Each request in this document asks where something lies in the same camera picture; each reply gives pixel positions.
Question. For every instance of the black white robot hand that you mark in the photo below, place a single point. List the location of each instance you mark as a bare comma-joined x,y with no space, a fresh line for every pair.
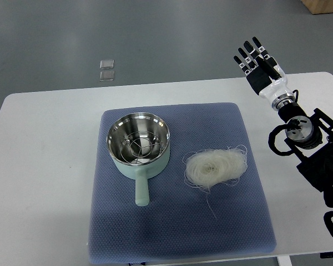
263,73

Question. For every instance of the white vermicelli nest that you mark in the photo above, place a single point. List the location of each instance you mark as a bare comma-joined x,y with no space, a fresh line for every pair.
207,168

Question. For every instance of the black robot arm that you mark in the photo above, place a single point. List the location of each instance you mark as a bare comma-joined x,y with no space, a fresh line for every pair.
310,138

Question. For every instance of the mint green steel pot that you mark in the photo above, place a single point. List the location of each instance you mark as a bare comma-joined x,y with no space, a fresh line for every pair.
139,123

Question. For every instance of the wooden box corner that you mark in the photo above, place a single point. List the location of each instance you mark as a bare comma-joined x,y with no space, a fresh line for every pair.
319,6

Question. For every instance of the blue textured mat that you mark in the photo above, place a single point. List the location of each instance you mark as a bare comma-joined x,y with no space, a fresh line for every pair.
180,221

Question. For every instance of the upper clear floor tile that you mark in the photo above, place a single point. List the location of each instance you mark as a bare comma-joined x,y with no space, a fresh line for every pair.
107,64

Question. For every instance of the wire steamer rack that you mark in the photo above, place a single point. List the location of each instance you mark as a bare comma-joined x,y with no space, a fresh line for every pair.
140,149

